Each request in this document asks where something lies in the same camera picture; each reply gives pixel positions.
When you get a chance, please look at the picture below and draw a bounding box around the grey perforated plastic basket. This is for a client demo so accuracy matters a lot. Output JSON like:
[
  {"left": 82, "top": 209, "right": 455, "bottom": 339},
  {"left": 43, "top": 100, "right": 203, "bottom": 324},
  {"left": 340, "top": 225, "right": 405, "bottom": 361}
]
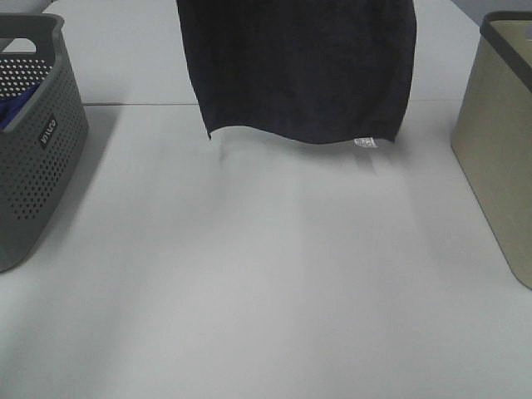
[{"left": 1, "top": 12, "right": 89, "bottom": 271}]

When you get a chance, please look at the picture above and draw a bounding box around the blue cloth in basket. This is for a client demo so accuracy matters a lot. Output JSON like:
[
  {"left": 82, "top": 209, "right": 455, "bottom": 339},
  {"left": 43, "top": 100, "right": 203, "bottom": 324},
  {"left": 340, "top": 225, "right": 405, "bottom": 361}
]
[{"left": 0, "top": 84, "right": 39, "bottom": 131}]

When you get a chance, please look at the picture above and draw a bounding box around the dark grey towel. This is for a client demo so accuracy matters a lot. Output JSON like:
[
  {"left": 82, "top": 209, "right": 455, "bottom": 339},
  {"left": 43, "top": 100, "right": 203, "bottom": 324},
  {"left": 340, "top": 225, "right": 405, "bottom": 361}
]
[{"left": 176, "top": 0, "right": 417, "bottom": 145}]

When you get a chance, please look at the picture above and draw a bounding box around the beige basket with grey rim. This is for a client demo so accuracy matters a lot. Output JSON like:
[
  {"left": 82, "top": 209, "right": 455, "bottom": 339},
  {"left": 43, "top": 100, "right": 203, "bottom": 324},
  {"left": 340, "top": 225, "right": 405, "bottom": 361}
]
[{"left": 451, "top": 11, "right": 531, "bottom": 288}]

